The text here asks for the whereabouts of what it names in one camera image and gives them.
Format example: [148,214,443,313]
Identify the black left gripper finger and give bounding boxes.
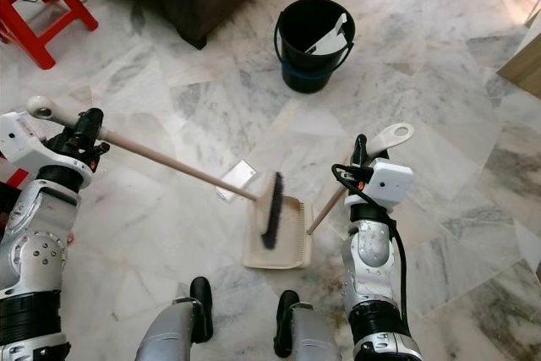
[74,108,105,144]

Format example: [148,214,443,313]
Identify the beige long handled dustpan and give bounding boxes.
[242,123,416,271]

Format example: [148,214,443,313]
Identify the wooden handled broom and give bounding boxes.
[26,96,287,251]

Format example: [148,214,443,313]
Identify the person in black clothes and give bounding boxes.
[0,177,25,220]

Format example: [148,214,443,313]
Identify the black plastic bucket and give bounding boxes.
[274,0,356,94]

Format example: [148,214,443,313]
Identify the clear plastic packet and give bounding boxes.
[216,160,259,203]

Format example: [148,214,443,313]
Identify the white plastic sheet scrap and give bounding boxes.
[304,14,350,56]

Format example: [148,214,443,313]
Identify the silver robot right leg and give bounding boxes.
[275,290,343,361]

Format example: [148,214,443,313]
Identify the silver robot leg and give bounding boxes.
[275,290,343,361]
[135,276,214,361]

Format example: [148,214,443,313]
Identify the silver robot left leg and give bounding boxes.
[135,276,214,361]

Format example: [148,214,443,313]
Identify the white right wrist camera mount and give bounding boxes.
[355,158,415,210]

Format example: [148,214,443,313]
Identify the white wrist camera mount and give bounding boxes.
[355,158,415,210]
[0,110,98,189]

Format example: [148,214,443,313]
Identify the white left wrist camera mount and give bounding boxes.
[0,110,98,189]

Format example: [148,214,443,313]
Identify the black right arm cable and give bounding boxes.
[332,165,411,328]

